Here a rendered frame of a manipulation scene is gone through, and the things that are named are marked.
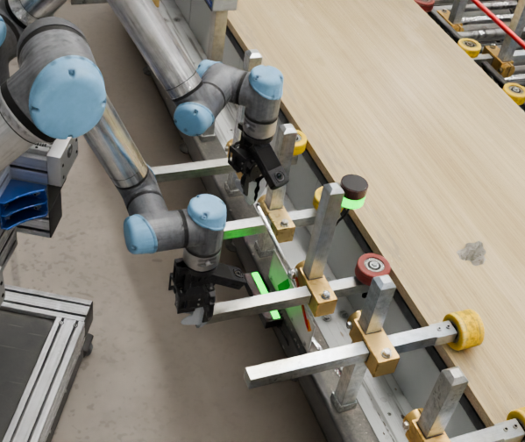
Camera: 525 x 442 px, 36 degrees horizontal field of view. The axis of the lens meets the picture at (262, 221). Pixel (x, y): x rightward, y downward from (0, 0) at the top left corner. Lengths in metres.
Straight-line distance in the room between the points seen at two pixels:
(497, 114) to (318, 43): 0.61
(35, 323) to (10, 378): 0.21
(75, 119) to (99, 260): 1.84
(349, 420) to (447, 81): 1.23
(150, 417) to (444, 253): 1.13
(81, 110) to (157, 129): 2.46
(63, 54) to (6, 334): 1.46
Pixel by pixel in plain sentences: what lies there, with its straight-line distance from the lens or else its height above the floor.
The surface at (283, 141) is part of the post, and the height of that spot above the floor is 1.08.
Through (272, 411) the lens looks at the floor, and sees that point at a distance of 2.67.
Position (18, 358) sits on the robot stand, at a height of 0.21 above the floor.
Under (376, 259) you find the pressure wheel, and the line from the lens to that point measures 1.90.
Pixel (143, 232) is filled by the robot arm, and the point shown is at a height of 1.15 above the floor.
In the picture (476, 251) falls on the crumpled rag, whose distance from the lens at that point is 2.00.
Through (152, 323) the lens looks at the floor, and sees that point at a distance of 2.85.
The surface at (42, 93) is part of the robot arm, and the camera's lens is 1.21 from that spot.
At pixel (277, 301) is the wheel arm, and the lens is 1.81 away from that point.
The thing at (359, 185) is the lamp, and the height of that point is 1.14.
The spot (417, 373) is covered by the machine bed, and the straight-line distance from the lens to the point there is 1.95.
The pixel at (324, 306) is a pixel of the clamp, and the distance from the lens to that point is 1.83.
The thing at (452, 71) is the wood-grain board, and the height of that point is 0.90.
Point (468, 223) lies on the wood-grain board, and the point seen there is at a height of 0.90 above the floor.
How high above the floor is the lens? 2.19
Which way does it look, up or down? 42 degrees down
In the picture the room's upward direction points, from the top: 10 degrees clockwise
